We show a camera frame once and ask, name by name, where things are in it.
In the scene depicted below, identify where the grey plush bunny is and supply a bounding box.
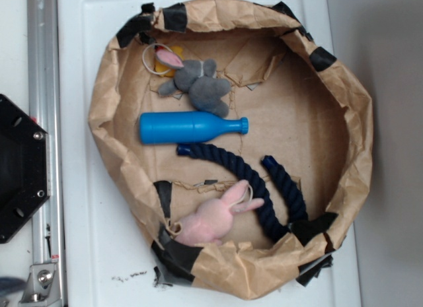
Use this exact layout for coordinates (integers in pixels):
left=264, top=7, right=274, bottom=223
left=156, top=49, right=231, bottom=118

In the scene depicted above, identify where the pink plush bunny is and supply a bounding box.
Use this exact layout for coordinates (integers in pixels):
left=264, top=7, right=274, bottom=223
left=174, top=180, right=264, bottom=246

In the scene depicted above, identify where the blue plastic bottle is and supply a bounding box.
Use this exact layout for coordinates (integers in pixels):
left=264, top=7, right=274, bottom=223
left=139, top=112, right=249, bottom=145

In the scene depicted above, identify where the yellow rubber duck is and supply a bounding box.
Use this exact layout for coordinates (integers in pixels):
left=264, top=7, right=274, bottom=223
left=155, top=46, right=184, bottom=77

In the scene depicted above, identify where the brown paper bin wall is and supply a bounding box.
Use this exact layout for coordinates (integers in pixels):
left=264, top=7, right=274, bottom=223
left=89, top=0, right=373, bottom=300

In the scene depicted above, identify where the dark blue rope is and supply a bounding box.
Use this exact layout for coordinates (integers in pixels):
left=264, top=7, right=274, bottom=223
left=176, top=143, right=309, bottom=243

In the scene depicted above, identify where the aluminium frame rail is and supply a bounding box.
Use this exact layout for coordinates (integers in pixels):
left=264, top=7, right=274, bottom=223
left=27, top=0, right=67, bottom=306

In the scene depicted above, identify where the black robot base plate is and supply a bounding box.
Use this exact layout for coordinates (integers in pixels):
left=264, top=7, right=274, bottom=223
left=1, top=94, right=49, bottom=244

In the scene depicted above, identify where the metal corner bracket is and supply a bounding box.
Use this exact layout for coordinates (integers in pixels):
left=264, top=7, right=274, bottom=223
left=19, top=263, right=63, bottom=307

